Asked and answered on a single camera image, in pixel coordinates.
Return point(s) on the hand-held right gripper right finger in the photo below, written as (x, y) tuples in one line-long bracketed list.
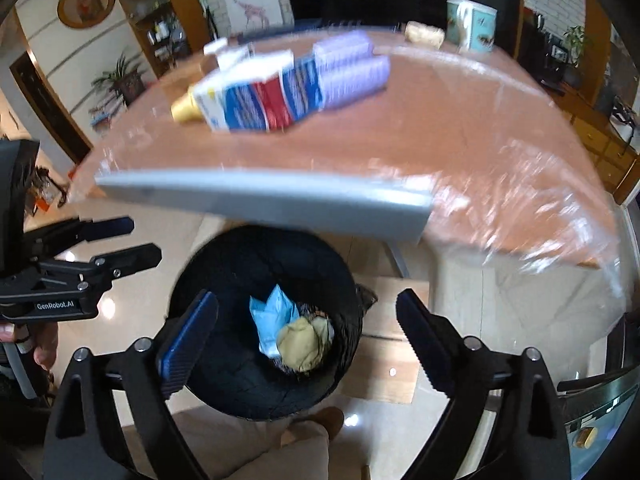
[(420, 340)]

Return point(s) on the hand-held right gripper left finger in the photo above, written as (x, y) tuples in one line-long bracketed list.
[(190, 340)]

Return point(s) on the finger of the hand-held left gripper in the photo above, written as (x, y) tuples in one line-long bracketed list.
[(107, 227), (140, 257)]

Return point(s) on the black trash bin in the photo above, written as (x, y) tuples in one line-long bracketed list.
[(240, 270)]

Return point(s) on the white box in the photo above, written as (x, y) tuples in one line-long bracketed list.
[(235, 57)]

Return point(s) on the person's left hand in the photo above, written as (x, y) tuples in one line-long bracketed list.
[(46, 345)]

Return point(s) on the light blue crumpled paper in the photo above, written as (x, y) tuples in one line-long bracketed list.
[(270, 315)]

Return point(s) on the dark wooden door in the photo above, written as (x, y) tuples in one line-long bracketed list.
[(47, 110)]

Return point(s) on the yellowish crumpled tissue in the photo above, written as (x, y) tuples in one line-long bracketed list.
[(300, 342)]

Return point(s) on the stack of books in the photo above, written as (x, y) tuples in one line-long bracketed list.
[(102, 117)]

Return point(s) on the person's leg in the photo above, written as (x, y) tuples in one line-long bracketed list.
[(240, 450)]

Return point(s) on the tan slipper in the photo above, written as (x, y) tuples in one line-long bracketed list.
[(320, 422)]

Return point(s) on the gold capped bottle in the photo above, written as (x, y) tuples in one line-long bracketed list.
[(185, 107)]

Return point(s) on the potted plant in dark pot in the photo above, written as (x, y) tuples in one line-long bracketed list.
[(127, 82)]

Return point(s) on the grey flat box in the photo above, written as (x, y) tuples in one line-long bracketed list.
[(275, 200)]

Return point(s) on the blue red white carton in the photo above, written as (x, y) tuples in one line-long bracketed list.
[(250, 105)]

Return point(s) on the dark furniture piece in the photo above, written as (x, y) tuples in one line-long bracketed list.
[(600, 410)]

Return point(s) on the glass display cabinet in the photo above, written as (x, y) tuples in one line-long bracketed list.
[(160, 25)]

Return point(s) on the giraffe picture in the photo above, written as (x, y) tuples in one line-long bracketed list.
[(250, 7)]

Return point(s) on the wooden sideboard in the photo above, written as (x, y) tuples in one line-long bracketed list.
[(595, 135)]

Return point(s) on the beige crumpled tissue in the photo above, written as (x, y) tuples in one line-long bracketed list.
[(425, 34)]

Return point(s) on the teal white mug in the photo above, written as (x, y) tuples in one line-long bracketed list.
[(480, 27)]

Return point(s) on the small green potted plant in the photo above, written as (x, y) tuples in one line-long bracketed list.
[(575, 45)]

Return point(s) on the round framed wall picture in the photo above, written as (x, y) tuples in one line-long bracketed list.
[(86, 1)]

